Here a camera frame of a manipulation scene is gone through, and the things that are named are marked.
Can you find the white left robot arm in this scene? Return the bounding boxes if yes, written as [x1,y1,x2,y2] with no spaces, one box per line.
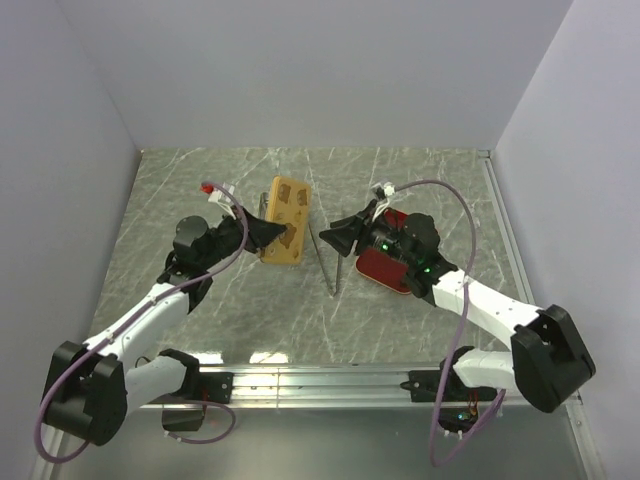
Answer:
[36,209,286,446]

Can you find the metal tweezers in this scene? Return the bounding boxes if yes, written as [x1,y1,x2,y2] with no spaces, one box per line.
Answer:
[308,222,346,297]

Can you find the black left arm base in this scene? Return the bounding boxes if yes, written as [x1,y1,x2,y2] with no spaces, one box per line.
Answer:
[161,372,237,439]

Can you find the red tin tray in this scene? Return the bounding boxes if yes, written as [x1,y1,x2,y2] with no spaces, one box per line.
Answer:
[355,208,410,295]

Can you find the gold tin box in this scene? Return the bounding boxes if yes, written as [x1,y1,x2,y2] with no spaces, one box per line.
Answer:
[258,192,269,220]

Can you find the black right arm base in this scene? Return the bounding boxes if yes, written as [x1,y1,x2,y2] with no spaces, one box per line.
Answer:
[400,370,497,436]

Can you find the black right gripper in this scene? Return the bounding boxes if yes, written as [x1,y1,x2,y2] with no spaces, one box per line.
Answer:
[319,200,417,268]

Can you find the silver tin lid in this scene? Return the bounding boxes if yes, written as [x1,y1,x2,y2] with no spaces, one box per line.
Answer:
[261,176,312,265]

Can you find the aluminium right rail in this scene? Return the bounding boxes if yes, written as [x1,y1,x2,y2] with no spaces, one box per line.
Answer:
[477,150,539,305]

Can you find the aluminium front rail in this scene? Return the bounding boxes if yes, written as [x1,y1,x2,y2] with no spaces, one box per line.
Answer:
[53,363,581,410]

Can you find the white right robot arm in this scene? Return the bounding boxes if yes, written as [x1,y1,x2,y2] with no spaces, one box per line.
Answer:
[319,211,596,413]

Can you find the aluminium rail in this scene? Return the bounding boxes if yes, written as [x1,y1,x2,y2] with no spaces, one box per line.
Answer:
[53,363,581,410]
[477,150,539,305]

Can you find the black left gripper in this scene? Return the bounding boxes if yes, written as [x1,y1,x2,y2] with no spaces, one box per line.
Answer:
[200,204,287,270]

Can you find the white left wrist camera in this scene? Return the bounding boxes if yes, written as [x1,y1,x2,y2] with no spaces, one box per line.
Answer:
[200,182,235,207]

